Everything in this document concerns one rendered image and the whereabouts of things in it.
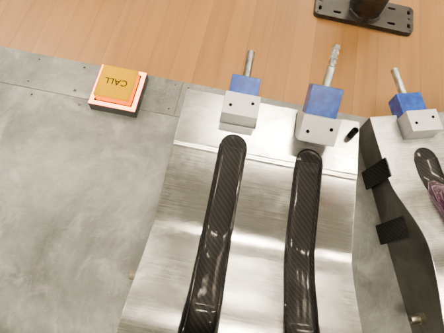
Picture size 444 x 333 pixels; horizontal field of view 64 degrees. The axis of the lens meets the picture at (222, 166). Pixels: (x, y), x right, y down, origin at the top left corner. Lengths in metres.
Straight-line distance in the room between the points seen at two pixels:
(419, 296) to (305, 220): 0.19
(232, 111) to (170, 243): 0.19
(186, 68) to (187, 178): 0.26
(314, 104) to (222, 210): 0.19
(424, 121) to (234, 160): 0.30
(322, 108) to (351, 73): 0.24
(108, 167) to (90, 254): 0.14
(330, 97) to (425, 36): 0.40
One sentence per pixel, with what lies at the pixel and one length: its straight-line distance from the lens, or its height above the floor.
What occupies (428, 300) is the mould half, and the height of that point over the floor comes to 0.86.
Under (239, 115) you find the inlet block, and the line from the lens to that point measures 0.49.
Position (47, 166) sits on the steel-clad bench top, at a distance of 0.62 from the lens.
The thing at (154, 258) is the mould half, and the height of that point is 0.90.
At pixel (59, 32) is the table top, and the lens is 0.76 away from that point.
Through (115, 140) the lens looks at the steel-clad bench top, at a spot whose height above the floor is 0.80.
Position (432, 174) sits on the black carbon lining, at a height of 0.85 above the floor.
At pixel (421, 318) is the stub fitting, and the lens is 0.58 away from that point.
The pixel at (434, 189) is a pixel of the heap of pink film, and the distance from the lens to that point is 0.60.
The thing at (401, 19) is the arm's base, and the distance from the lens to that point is 0.85.
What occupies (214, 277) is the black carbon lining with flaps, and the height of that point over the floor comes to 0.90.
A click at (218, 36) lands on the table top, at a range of 0.72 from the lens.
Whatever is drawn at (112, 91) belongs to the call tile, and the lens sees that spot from 0.61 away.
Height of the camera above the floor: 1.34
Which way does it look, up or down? 68 degrees down
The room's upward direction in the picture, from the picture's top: 11 degrees clockwise
